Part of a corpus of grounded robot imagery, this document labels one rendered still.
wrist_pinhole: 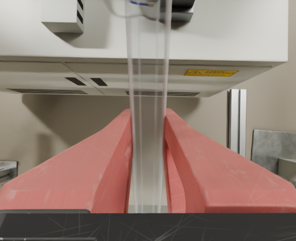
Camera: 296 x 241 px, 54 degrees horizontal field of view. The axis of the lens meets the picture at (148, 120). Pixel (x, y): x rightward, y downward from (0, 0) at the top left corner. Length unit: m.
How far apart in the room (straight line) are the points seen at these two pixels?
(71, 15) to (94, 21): 0.05
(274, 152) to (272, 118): 0.12
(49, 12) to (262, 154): 0.89
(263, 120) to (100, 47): 0.80
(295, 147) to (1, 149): 1.07
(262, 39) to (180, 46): 0.12
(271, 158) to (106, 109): 0.62
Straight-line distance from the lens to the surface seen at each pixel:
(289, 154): 1.17
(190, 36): 0.46
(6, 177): 1.15
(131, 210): 0.22
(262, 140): 1.13
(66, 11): 0.43
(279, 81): 1.17
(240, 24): 0.48
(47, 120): 1.12
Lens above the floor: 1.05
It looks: 89 degrees down
